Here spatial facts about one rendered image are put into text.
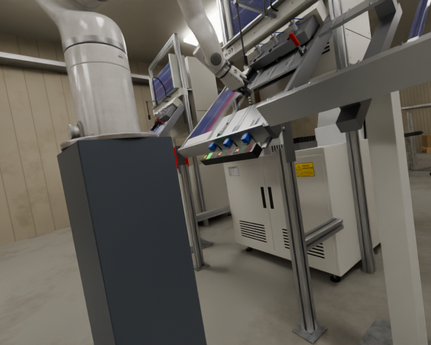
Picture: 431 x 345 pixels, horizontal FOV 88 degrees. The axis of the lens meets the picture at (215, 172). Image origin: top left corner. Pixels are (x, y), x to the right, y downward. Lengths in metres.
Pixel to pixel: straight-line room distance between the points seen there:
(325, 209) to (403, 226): 0.41
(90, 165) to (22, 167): 3.64
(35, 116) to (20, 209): 1.32
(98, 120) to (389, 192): 0.68
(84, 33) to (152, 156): 0.25
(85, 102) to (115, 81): 0.07
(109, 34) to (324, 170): 0.87
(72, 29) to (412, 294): 0.95
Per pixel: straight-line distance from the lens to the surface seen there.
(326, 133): 4.14
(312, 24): 1.26
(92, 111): 0.49
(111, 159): 0.43
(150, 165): 0.45
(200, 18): 1.08
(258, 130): 0.80
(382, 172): 0.70
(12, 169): 4.04
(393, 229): 0.73
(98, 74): 0.50
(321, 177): 1.05
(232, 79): 1.14
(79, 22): 0.55
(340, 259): 1.15
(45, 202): 4.05
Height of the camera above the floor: 0.63
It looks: 3 degrees down
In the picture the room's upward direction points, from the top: 9 degrees counter-clockwise
